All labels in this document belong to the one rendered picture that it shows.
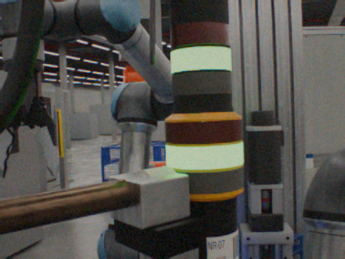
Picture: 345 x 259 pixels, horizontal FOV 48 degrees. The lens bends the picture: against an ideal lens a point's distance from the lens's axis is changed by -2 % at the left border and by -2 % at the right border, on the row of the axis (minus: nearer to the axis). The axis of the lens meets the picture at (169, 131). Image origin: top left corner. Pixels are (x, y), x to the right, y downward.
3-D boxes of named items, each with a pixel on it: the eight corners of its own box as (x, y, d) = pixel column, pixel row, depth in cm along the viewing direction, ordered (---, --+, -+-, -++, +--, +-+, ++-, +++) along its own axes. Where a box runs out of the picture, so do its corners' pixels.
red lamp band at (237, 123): (202, 146, 19) (202, 121, 19) (149, 142, 22) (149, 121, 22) (259, 139, 22) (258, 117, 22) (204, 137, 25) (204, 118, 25)
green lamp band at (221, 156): (203, 173, 19) (202, 148, 19) (151, 165, 23) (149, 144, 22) (259, 162, 22) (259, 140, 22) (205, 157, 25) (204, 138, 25)
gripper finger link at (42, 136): (72, 165, 77) (52, 122, 76) (66, 169, 71) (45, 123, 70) (58, 172, 77) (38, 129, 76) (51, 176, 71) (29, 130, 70)
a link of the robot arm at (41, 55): (38, 36, 68) (-9, 38, 68) (38, 62, 69) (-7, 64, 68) (48, 43, 76) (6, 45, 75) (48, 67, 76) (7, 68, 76)
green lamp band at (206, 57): (200, 68, 20) (199, 44, 19) (159, 75, 22) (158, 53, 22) (244, 70, 22) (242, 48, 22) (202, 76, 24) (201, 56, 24)
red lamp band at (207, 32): (199, 42, 19) (198, 18, 19) (158, 52, 22) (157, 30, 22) (242, 47, 22) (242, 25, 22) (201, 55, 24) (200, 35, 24)
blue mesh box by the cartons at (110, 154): (101, 200, 716) (98, 146, 711) (129, 186, 837) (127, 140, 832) (146, 201, 689) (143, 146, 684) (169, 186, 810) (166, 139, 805)
